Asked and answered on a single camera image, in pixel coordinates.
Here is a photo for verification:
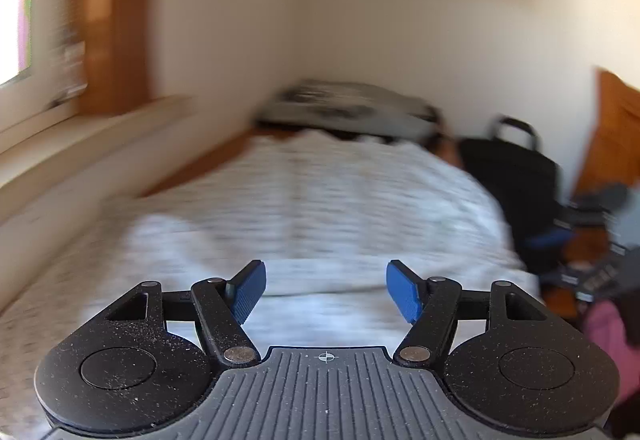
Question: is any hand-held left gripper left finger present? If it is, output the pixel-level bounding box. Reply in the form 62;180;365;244
102;260;267;366

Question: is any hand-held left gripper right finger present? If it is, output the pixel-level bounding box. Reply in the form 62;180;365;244
386;260;548;366

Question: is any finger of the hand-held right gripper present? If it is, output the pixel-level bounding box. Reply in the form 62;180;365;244
540;264;602;289
524;227;577;252

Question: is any white checker-patterned garment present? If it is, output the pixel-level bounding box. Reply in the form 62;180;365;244
0;130;543;436

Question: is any black bag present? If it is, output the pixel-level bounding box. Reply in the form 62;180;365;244
457;117;566;261

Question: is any pink cloth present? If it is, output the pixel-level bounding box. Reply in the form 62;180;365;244
584;299;632;368

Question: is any wooden door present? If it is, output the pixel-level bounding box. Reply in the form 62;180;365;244
575;67;640;201

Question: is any grey printed sweatshirt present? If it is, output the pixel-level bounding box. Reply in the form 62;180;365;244
257;80;443;141

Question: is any beige window sill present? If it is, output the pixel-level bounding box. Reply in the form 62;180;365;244
0;95;193;201

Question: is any clear blind cord pull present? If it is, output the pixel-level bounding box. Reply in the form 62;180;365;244
52;40;88;106

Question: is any wooden window frame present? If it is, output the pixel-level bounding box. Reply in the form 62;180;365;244
77;0;156;116

